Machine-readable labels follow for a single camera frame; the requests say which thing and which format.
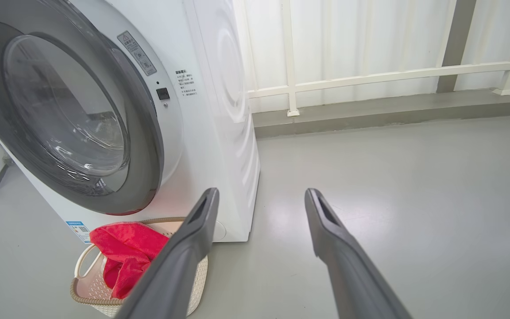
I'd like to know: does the printed black text label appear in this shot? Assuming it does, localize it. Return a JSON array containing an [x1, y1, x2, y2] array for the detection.
[[175, 68, 198, 97]]

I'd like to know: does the blue energy label sticker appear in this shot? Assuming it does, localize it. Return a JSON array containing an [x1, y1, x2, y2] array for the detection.
[[65, 220, 92, 245]]

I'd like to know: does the cream laundry basket brown rim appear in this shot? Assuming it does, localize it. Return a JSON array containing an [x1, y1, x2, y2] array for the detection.
[[70, 217, 209, 319]]

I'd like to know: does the red cloth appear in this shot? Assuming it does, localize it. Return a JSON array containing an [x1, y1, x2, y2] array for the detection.
[[89, 222, 170, 300]]

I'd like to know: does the round filter cover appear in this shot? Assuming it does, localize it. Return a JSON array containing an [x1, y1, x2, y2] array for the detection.
[[211, 220, 228, 242]]

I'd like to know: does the white front-load washing machine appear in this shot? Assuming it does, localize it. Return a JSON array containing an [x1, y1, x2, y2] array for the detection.
[[0, 0, 261, 245]]

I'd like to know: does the white metal railing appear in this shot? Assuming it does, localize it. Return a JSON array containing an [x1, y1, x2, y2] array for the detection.
[[237, 0, 510, 117]]

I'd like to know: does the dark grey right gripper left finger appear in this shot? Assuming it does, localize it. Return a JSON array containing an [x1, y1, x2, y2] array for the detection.
[[115, 187, 220, 319]]

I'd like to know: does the round glass washer door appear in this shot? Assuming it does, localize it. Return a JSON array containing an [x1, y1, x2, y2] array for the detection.
[[0, 0, 165, 217]]

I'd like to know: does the grey warning sticker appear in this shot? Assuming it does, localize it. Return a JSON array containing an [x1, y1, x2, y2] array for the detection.
[[117, 30, 158, 77]]

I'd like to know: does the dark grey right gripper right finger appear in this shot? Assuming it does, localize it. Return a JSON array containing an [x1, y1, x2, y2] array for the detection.
[[304, 187, 413, 319]]

